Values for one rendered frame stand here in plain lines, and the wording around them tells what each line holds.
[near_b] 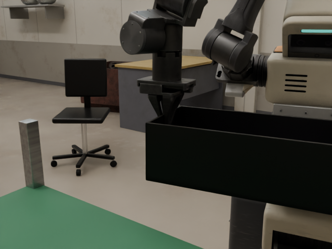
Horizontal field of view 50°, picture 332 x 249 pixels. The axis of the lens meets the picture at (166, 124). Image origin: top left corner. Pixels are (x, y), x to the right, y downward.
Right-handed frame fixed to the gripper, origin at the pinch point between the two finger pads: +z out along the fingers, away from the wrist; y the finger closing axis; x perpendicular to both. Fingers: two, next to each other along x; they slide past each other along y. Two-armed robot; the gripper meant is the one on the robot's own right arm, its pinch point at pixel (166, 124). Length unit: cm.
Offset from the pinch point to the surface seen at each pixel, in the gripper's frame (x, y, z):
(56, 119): 175, -178, 60
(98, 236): -19.2, -4.1, 15.6
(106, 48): 512, -339, 21
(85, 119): 185, -155, 60
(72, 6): 530, -424, -54
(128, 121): 318, -187, 97
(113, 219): -13.4, -4.6, 15.6
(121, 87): 319, -196, 55
